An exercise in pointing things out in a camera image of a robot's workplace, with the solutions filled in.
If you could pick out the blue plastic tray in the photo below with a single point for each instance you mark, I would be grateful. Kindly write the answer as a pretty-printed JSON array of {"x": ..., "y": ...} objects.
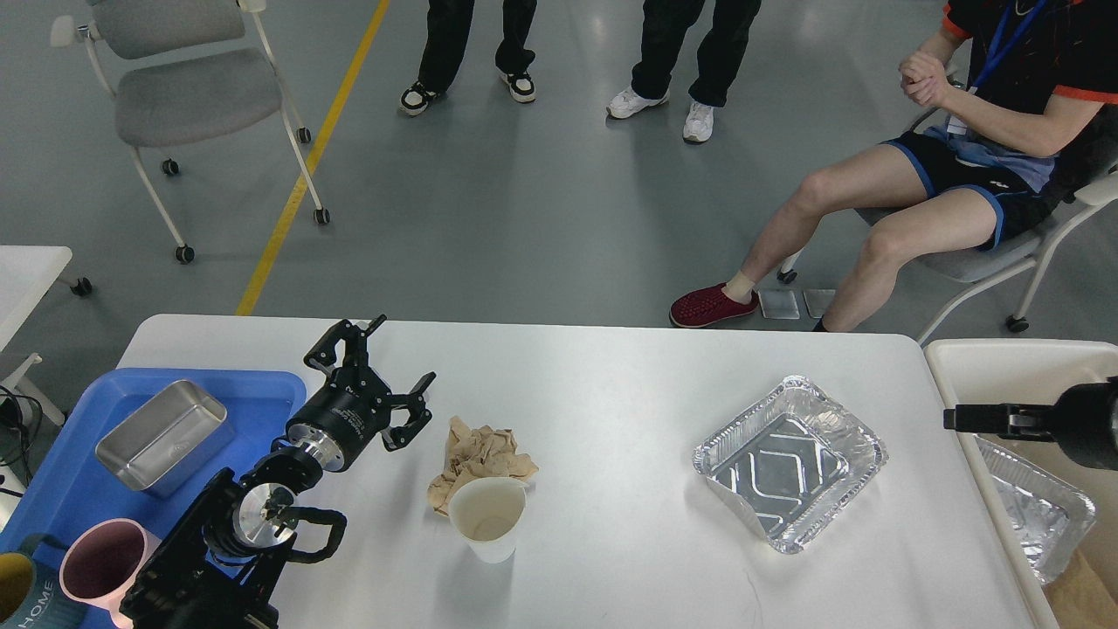
[{"x": 72, "y": 491}]

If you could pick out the small steel tray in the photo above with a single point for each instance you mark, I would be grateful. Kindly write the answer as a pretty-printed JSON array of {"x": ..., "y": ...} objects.
[{"x": 170, "y": 438}]

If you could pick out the pink ribbed mug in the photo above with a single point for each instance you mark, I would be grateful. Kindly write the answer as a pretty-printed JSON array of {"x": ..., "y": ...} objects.
[{"x": 102, "y": 564}]

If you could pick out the seated person in shorts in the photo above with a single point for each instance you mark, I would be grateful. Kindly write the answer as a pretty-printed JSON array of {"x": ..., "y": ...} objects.
[{"x": 1020, "y": 80}]

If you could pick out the white chair under person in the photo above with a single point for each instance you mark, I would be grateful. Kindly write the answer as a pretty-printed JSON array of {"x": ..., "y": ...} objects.
[{"x": 1084, "y": 183}]

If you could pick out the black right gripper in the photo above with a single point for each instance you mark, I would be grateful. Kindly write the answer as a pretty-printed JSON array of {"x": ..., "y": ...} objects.
[{"x": 1067, "y": 421}]

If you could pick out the aluminium foil tray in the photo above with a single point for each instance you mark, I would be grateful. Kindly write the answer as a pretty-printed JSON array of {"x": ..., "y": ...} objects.
[{"x": 790, "y": 462}]

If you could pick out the crumpled brown paper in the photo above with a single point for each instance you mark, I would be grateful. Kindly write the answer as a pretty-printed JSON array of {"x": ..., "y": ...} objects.
[{"x": 473, "y": 453}]

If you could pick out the foil tray in bin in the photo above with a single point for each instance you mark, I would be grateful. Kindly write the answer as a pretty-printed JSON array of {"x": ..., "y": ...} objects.
[{"x": 1049, "y": 516}]

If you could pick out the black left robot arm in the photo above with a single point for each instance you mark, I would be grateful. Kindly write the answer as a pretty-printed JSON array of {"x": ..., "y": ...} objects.
[{"x": 220, "y": 564}]

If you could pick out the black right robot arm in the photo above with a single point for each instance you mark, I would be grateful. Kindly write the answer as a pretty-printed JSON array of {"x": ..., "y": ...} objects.
[{"x": 1103, "y": 414}]

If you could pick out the dark blue home mug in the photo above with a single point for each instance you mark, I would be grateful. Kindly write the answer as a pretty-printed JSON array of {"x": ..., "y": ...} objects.
[{"x": 31, "y": 595}]

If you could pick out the white paper cup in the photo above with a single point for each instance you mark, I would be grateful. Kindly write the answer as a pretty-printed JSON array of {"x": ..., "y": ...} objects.
[{"x": 485, "y": 512}]

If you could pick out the white side table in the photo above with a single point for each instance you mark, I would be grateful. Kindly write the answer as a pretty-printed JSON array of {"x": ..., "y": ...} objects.
[{"x": 27, "y": 272}]

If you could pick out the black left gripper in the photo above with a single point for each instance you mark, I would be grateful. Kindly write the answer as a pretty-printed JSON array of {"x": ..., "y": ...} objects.
[{"x": 339, "y": 421}]

